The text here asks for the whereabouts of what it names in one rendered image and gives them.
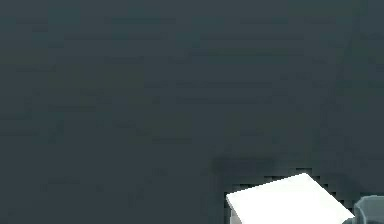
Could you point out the white square cabinet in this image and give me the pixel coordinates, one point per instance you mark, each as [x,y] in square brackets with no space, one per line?
[286,203]

